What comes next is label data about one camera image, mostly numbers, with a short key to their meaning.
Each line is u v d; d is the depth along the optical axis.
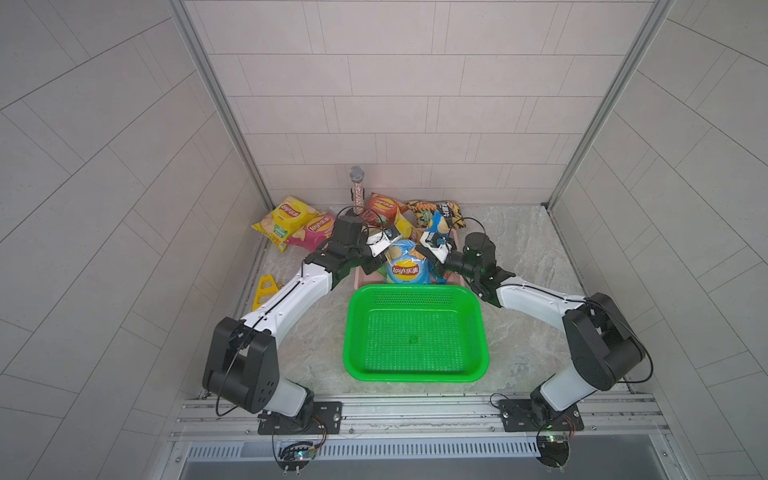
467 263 0.70
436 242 0.69
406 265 0.81
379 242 0.70
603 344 0.44
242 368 0.41
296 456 0.65
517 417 0.71
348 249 0.63
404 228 0.92
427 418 0.73
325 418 0.71
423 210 1.05
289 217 1.05
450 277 0.94
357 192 0.96
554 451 0.68
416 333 0.85
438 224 0.89
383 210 1.06
